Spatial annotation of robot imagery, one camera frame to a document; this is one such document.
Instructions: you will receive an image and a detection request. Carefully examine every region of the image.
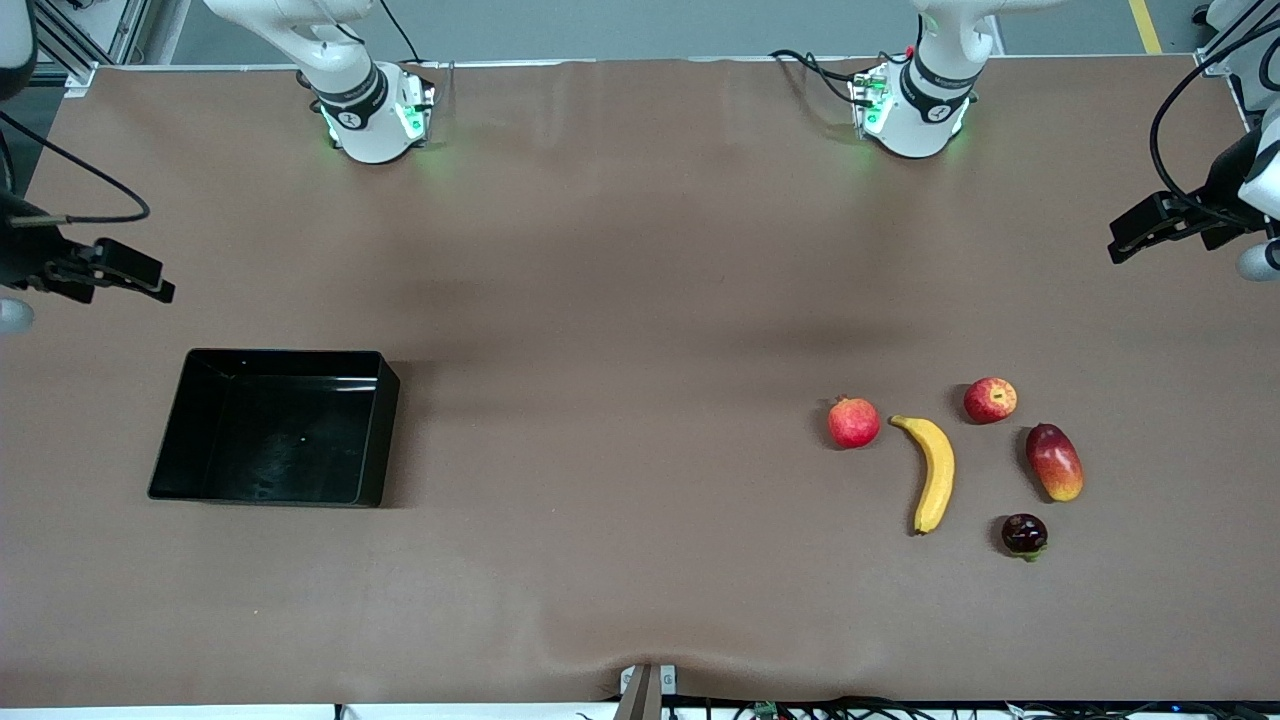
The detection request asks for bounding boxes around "grey metal camera bracket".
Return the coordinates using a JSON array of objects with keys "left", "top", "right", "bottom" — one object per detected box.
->
[{"left": 613, "top": 663, "right": 679, "bottom": 720}]

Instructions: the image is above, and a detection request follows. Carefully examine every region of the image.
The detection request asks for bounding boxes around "red pomegranate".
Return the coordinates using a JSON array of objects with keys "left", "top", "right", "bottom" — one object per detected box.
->
[{"left": 827, "top": 394, "right": 882, "bottom": 450}]

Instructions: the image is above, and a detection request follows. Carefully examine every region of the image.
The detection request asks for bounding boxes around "red yellow mango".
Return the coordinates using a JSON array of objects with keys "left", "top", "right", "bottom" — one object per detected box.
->
[{"left": 1025, "top": 423, "right": 1085, "bottom": 503}]

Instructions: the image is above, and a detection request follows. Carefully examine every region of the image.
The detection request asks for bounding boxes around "aluminium frame profile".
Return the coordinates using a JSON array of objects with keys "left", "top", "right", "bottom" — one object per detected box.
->
[
  {"left": 1195, "top": 0, "right": 1280, "bottom": 111},
  {"left": 30, "top": 0, "right": 151, "bottom": 97}
]

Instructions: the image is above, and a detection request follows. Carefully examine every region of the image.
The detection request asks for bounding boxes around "black left arm base cable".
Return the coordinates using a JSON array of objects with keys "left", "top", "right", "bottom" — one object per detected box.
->
[{"left": 768, "top": 48, "right": 883, "bottom": 107}]

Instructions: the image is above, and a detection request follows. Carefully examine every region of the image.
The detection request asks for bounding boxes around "black arm base cable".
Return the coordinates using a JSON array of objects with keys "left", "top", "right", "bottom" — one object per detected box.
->
[
  {"left": 375, "top": 0, "right": 423, "bottom": 65},
  {"left": 768, "top": 48, "right": 883, "bottom": 107}
]

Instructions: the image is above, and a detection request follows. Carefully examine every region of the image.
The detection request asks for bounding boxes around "brown table cover mat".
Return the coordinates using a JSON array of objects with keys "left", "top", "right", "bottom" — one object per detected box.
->
[{"left": 0, "top": 55, "right": 1280, "bottom": 707}]

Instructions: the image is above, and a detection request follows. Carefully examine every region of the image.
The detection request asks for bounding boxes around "yellow banana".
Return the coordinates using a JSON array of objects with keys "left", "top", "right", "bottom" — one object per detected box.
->
[{"left": 889, "top": 415, "right": 956, "bottom": 536}]

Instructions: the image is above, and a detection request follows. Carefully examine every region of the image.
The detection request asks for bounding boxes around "black plastic box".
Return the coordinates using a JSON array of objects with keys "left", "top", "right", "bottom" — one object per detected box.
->
[{"left": 148, "top": 348, "right": 401, "bottom": 509}]

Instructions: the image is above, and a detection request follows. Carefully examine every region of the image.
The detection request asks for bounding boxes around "red apple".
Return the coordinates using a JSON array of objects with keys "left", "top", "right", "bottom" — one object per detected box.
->
[{"left": 963, "top": 377, "right": 1019, "bottom": 425}]

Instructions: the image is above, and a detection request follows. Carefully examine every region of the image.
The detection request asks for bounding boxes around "black right arm base cable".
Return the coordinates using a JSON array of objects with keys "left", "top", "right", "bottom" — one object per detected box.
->
[{"left": 375, "top": 0, "right": 423, "bottom": 65}]

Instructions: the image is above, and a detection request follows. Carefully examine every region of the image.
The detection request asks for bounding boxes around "dark purple mangosteen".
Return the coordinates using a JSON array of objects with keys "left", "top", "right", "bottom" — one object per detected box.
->
[{"left": 1001, "top": 513, "right": 1050, "bottom": 563}]

